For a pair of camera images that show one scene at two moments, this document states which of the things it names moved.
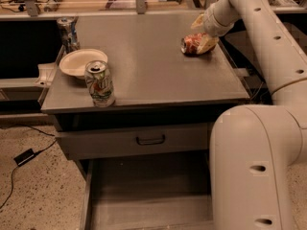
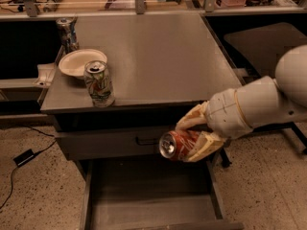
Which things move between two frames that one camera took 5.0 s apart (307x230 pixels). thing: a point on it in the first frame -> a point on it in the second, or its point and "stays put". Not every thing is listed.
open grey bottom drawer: [161, 192] stays put
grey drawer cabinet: [164, 100] stays put
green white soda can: [100, 83] stays put
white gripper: [212, 23] -> [224, 110]
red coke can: [198, 43] -> [177, 144]
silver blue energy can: [68, 31] stays put
